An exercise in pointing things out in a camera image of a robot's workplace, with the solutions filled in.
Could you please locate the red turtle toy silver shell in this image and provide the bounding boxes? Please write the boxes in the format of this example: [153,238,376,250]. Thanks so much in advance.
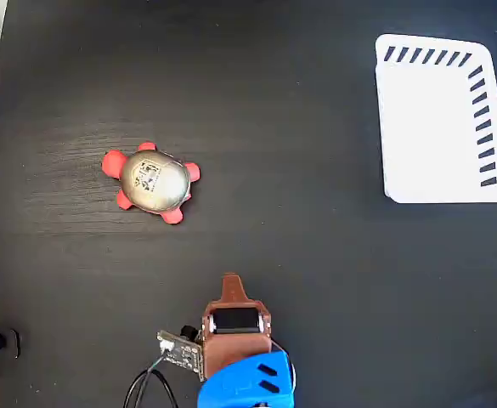
[101,141,201,226]

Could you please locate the white slotted tray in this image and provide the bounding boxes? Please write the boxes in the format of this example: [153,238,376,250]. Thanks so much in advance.
[374,33,497,205]

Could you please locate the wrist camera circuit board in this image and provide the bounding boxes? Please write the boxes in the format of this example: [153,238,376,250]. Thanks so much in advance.
[155,325,205,376]

